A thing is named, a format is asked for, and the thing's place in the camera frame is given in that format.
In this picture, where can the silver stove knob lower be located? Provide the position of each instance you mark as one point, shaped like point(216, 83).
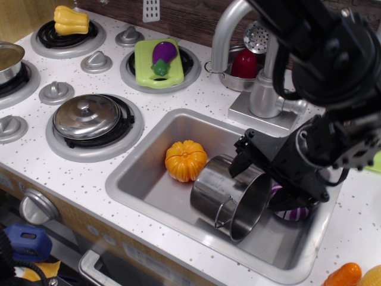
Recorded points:
point(56, 93)

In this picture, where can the red toy item in pot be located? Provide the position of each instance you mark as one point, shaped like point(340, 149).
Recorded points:
point(245, 65)

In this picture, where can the silver slotted ladle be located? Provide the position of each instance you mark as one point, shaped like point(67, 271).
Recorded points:
point(255, 38)

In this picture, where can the silver oven door handle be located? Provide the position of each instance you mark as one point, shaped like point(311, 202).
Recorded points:
point(89, 266)

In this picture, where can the stainless steel pot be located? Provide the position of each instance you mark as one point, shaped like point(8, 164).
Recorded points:
point(231, 205)

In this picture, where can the steel pot on left burner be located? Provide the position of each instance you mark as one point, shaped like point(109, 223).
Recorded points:
point(11, 57)

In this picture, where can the stove burner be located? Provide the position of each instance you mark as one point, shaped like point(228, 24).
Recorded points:
point(48, 43)
point(115, 142)
point(191, 67)
point(26, 89)

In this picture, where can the back right stove burner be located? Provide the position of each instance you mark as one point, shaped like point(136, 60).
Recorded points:
point(191, 67)

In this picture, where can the purple toy eggplant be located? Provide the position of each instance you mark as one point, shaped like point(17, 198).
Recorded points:
point(163, 54)

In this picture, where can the purple striped toy onion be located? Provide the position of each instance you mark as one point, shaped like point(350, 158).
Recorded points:
point(293, 215)

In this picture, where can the back left stove burner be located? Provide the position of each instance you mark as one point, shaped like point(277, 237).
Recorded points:
point(48, 43)

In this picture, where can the orange toy pumpkin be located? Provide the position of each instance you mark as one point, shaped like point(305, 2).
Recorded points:
point(185, 160)

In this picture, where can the silver toy sink basin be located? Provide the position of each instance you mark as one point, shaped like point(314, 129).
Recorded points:
point(281, 251)

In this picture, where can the silver stove knob top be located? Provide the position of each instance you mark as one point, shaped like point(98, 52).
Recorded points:
point(129, 37)

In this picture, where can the silver stove knob middle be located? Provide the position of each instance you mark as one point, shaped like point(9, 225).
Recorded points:
point(96, 63)

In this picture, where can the green toy plate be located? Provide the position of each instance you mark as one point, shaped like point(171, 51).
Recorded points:
point(374, 164)

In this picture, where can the silver stove knob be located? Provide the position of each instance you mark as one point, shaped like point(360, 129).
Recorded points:
point(96, 63)
point(129, 37)
point(56, 93)

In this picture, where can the green toy cutting board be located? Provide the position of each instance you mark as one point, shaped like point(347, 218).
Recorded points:
point(145, 76)

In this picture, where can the yellow mesh toy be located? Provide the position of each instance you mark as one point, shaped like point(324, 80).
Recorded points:
point(372, 277)

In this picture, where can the silver stove knob left edge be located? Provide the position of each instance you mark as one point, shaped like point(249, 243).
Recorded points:
point(13, 128)

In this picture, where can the steel pot lid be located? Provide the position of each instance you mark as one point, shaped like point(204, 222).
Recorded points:
point(86, 117)

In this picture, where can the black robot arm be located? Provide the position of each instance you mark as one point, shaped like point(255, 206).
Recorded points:
point(332, 61)

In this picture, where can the silver oven knob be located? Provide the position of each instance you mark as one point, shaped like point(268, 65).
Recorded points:
point(36, 209)

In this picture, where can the silver toy faucet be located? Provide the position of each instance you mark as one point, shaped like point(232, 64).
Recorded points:
point(261, 108)

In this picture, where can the front right stove burner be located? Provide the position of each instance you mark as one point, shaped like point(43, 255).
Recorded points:
point(115, 142)

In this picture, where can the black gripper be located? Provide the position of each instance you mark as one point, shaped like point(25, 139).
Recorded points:
point(279, 158)

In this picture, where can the yellow cloth lower left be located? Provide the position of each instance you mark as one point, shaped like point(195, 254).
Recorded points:
point(50, 270)

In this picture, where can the yellow toy bell pepper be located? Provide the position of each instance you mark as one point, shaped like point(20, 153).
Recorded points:
point(70, 22)

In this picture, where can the small steel pot at back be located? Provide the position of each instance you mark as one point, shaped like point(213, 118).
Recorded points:
point(229, 81)

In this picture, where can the orange toy bottle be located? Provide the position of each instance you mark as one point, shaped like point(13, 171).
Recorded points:
point(350, 274)

